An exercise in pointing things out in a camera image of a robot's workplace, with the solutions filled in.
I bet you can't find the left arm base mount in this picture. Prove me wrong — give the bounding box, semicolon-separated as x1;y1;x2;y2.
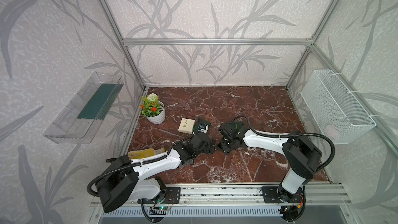
138;187;181;204

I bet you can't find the potted flower plant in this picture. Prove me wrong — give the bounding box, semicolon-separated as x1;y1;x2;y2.
141;93;165;124

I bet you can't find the green box base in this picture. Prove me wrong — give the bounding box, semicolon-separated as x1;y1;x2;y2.
217;143;235;155

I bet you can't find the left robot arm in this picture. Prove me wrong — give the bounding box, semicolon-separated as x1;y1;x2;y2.
87;132;216;213

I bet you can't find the pink object in basket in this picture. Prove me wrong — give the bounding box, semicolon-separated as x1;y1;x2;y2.
324;124;341;139

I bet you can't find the yellow paper tag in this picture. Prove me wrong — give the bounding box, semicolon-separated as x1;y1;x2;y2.
127;148;165;159

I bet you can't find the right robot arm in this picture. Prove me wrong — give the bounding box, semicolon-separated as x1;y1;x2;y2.
218;121;336;200

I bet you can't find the white wire mesh basket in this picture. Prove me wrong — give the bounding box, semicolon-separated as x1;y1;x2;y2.
301;69;377;145

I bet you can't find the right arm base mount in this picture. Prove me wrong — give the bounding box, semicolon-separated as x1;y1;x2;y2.
260;186;306;205

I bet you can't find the green jewelry box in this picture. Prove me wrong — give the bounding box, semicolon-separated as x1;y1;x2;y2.
193;117;211;134

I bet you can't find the clear plastic wall tray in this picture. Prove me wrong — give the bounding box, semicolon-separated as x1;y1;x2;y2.
44;72;124;144

